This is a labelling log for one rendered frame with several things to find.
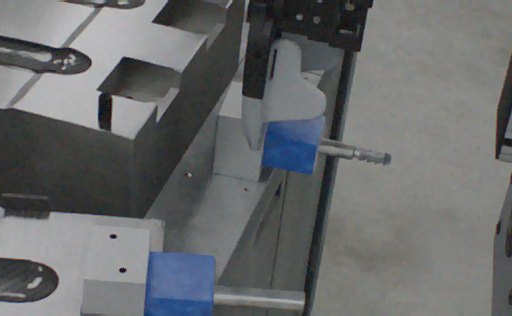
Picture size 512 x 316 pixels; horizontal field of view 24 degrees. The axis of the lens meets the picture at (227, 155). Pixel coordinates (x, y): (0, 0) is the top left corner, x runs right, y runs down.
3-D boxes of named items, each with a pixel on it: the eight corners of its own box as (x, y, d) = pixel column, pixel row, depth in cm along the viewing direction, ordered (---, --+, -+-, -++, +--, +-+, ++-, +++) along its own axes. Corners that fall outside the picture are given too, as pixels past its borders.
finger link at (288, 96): (312, 175, 85) (334, 52, 82) (231, 159, 86) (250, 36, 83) (317, 160, 88) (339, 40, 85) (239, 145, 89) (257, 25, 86)
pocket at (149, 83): (178, 113, 88) (182, 70, 86) (153, 150, 84) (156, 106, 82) (121, 98, 89) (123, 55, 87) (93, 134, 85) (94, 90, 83)
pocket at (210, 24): (223, 46, 97) (227, 6, 95) (202, 77, 93) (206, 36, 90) (170, 34, 98) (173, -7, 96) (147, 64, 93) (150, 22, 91)
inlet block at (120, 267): (296, 307, 76) (307, 240, 73) (300, 363, 72) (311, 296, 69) (89, 291, 75) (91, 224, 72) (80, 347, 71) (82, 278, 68)
